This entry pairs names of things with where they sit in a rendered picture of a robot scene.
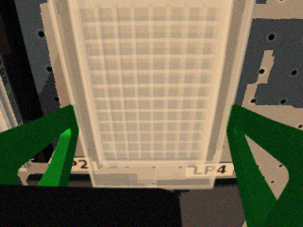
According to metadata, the white plate lid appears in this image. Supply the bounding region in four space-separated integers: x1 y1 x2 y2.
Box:
0 82 31 172

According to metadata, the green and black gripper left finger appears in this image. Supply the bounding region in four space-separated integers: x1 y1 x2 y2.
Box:
0 104 79 186

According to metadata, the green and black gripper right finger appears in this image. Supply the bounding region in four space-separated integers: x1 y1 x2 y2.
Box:
226 103 303 227

